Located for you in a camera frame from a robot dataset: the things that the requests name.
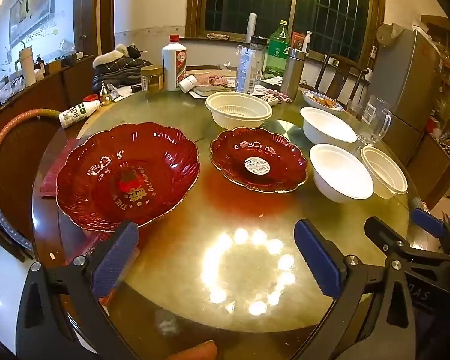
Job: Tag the white spray bottle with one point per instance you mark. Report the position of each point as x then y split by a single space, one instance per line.
307 43

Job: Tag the ribbed white plastic bowl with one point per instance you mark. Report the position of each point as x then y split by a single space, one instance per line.
382 172

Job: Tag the small glass perfume bottle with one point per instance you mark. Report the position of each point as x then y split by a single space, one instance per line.
105 96

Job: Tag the large red glass plate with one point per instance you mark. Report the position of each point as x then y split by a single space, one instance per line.
97 180

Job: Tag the white milk bottle green label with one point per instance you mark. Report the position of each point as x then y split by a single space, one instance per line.
77 111

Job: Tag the clear glass mug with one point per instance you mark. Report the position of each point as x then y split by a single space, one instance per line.
375 120

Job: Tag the patterned plate of fried food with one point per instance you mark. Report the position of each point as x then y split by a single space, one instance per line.
322 101

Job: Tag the dark wooden chair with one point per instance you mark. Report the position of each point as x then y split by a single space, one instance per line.
339 78

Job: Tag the orange hula hoop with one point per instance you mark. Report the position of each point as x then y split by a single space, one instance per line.
41 113

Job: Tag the wooden framed window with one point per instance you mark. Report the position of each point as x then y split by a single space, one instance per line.
240 0

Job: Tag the white paper roll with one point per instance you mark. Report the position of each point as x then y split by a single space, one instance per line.
251 26

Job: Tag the jar with gold lid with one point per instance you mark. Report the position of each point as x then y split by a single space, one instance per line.
152 80

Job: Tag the white liquor bottle red cap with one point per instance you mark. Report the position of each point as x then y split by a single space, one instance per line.
172 67

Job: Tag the silver turntable disc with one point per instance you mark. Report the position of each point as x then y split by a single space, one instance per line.
285 131

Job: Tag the grey refrigerator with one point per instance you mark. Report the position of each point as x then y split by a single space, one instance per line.
405 82

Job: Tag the cream plastic colander bowl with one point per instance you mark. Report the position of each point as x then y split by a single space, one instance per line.
236 114

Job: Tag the small red glass plate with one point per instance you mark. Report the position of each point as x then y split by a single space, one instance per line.
232 157

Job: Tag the green plastic bottle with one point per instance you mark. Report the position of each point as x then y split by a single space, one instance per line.
277 52

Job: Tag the small drinking glass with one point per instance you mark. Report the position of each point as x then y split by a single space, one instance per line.
353 108

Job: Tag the clear bottle with black lid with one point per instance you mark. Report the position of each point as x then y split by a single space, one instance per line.
249 71

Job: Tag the stainless steel thermos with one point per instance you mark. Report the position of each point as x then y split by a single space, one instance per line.
293 78

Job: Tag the white thermos flask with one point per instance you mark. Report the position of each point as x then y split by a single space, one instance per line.
27 69

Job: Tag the white disposable bowl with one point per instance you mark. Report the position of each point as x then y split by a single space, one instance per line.
339 176
326 127

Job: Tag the red box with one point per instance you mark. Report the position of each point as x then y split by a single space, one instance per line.
296 39

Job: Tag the cluttered wooden shelf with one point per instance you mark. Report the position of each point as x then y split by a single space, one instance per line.
448 93

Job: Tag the pink cloth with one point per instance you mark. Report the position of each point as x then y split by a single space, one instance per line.
212 79

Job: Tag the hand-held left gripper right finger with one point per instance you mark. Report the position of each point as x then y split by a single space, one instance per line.
318 258

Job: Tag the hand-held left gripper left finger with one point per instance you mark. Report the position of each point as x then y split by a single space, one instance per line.
114 258

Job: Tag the dark jacket with fur collar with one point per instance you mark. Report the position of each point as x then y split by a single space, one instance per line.
116 69

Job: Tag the framed wall painting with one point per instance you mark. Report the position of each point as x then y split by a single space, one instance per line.
37 3

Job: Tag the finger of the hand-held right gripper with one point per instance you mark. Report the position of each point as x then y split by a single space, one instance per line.
397 249
427 222

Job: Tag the small white cup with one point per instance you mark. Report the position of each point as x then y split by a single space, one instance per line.
187 83

